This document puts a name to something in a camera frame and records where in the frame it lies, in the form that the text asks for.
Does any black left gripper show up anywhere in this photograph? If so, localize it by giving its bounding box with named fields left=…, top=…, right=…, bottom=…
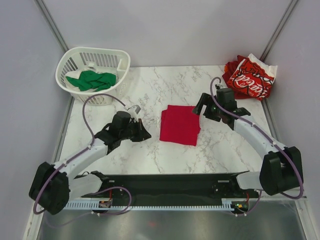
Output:
left=120, top=118, right=151, bottom=142

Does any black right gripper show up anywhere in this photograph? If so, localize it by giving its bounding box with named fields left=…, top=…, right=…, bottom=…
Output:
left=192, top=93, right=224, bottom=123

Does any crimson red t shirt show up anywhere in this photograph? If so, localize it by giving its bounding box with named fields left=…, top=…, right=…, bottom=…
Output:
left=159, top=105, right=201, bottom=146

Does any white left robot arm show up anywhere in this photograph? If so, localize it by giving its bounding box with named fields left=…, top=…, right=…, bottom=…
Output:
left=28, top=111, right=151, bottom=215

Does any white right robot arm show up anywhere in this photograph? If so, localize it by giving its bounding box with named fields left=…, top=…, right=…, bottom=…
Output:
left=192, top=88, right=304, bottom=199

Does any red coca-cola print shirt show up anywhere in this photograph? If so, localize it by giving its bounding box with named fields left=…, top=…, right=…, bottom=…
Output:
left=228, top=53, right=278, bottom=101

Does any green t shirt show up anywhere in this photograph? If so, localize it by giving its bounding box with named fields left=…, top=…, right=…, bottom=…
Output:
left=67, top=70, right=117, bottom=92

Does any white plastic laundry basket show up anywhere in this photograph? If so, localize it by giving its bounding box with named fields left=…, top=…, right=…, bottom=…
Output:
left=55, top=47, right=131, bottom=106

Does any white cloth in basket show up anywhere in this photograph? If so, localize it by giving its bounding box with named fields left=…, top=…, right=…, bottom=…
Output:
left=63, top=70, right=82, bottom=90

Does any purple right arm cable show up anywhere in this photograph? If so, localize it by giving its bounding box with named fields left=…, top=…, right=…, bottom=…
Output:
left=209, top=77, right=306, bottom=217

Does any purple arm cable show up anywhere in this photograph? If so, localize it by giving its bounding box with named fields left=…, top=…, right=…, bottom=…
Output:
left=209, top=77, right=306, bottom=217
left=32, top=93, right=133, bottom=216

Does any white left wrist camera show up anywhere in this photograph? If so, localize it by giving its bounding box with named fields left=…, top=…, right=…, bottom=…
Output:
left=124, top=105, right=141, bottom=121

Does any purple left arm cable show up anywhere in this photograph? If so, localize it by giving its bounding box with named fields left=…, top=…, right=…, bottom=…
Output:
left=32, top=93, right=133, bottom=216

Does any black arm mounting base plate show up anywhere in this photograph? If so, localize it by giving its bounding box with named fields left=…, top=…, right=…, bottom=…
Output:
left=90, top=173, right=259, bottom=207

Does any white slotted cable duct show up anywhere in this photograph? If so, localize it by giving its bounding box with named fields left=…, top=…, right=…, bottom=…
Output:
left=63, top=199, right=248, bottom=211

